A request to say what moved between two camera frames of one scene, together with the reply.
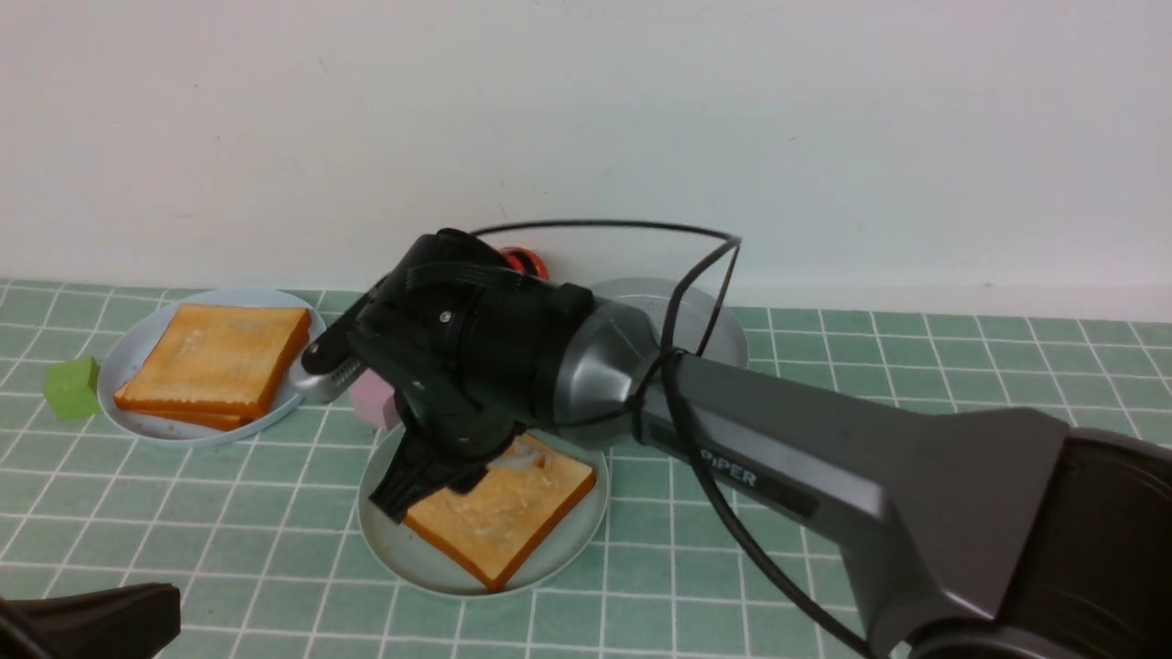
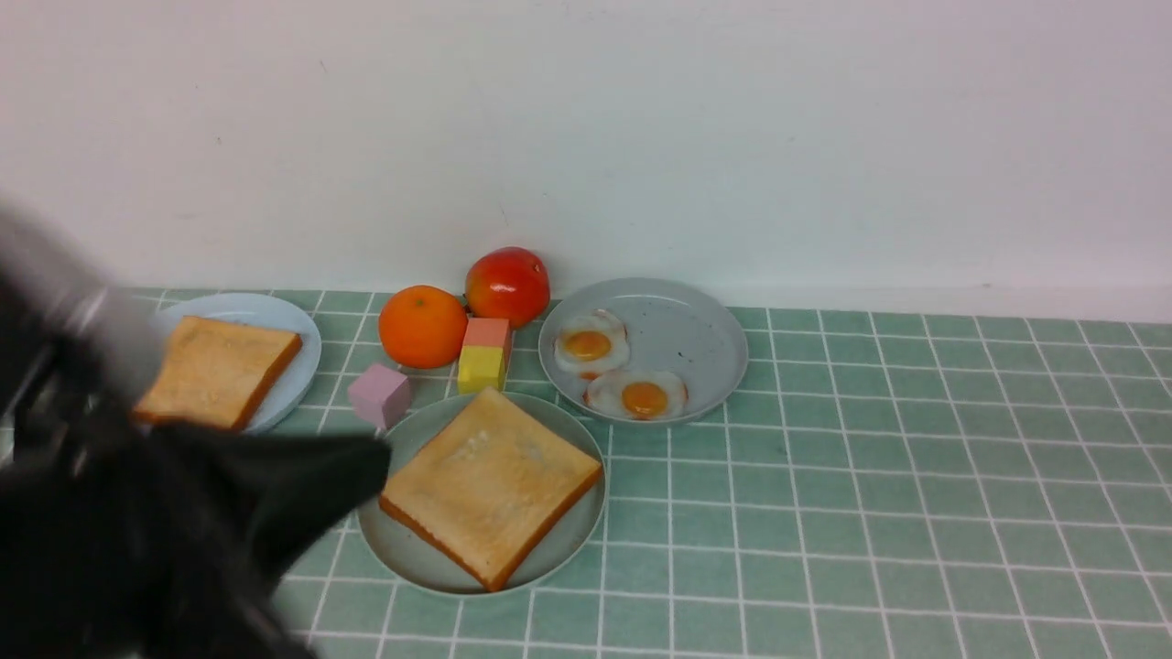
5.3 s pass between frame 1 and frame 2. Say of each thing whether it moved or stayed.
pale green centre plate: stayed
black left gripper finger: moved
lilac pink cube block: stayed
